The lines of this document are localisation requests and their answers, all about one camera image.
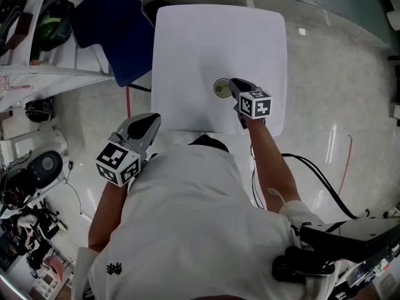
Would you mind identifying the white cup with dark rim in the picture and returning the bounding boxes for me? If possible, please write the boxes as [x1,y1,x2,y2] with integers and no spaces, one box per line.
[213,77,234,100]

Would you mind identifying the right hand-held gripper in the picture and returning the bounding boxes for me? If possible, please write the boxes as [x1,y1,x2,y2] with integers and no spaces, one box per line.
[229,77,273,130]

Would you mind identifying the blue chair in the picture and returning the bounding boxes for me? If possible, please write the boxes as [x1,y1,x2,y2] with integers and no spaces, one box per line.
[70,0,156,93]

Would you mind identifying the person's right forearm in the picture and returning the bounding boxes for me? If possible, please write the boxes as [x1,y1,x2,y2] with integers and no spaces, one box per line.
[245,117,303,214]

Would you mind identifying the person's black trousers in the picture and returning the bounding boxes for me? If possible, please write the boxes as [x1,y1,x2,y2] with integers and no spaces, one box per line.
[187,134,231,153]

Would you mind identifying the black round device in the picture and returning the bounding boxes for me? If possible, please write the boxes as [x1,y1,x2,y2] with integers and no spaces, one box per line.
[0,150,65,206]

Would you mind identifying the person's left forearm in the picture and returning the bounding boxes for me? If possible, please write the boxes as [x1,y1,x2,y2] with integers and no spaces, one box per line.
[87,179,129,254]

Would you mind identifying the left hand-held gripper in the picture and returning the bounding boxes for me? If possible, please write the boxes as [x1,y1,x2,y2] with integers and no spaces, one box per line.
[95,112,162,188]

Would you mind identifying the white tablecloth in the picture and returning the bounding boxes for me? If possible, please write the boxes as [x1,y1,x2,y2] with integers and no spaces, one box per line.
[151,4,288,137]

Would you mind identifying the thick black cable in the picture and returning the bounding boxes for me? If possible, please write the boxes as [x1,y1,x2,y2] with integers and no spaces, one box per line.
[281,152,360,220]

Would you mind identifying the thin black floor cable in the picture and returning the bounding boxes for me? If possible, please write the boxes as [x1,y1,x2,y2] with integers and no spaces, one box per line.
[64,159,84,215]

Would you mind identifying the black bag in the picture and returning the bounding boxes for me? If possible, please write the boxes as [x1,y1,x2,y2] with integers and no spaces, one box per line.
[24,96,56,124]

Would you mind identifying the person's white shirt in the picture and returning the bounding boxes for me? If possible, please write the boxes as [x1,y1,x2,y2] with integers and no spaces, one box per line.
[71,145,338,300]

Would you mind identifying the black waist-mounted device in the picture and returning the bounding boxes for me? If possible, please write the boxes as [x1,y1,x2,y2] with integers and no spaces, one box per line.
[271,216,400,283]

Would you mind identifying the white metal shelf rack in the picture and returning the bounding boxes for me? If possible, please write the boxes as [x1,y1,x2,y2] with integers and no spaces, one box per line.
[0,0,116,114]

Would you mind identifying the green helmet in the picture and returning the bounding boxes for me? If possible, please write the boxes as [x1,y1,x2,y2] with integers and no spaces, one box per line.
[34,0,74,52]

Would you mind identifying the white round bin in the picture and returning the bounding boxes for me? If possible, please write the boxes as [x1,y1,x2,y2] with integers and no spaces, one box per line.
[387,9,400,30]

